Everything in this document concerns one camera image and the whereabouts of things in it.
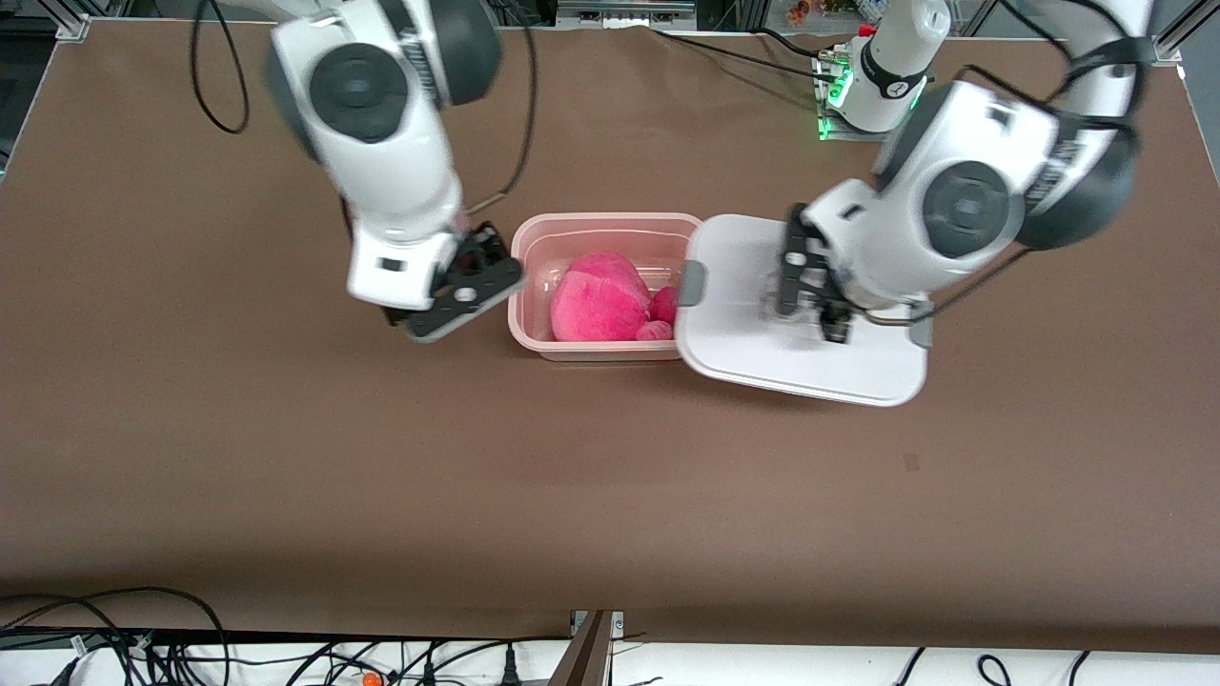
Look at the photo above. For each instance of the white container lid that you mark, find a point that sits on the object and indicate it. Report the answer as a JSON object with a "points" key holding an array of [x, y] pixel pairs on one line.
{"points": [[743, 362]]}

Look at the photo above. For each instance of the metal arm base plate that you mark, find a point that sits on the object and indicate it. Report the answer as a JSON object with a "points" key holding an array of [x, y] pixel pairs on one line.
{"points": [[839, 134]]}

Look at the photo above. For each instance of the pink plush toy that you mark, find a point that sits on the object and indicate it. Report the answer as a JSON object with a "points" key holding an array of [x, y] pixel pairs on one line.
{"points": [[600, 300]]}

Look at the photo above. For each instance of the aluminium frame corner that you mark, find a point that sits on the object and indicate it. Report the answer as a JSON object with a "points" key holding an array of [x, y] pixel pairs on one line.
{"points": [[1165, 54], [72, 29]]}

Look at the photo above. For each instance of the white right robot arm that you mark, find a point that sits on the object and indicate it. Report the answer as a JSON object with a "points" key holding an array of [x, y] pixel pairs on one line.
{"points": [[357, 90]]}

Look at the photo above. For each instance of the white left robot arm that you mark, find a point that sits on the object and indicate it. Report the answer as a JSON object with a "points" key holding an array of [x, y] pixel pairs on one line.
{"points": [[967, 205]]}

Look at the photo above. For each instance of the small orange background figure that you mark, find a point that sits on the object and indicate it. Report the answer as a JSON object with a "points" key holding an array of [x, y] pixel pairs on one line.
{"points": [[798, 11]]}

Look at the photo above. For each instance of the metal table edge bracket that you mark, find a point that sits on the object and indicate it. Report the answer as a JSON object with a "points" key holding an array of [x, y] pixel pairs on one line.
{"points": [[618, 624]]}

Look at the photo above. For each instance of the pink plastic box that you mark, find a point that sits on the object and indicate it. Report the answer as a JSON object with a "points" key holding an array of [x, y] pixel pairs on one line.
{"points": [[534, 248]]}

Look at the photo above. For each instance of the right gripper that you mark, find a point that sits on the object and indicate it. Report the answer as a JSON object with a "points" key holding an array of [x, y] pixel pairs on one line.
{"points": [[480, 243]]}

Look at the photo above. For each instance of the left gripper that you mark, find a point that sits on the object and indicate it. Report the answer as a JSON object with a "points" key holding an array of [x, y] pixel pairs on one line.
{"points": [[836, 319]]}

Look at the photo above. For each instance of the brown wooden post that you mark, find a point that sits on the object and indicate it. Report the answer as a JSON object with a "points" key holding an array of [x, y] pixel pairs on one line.
{"points": [[586, 657]]}

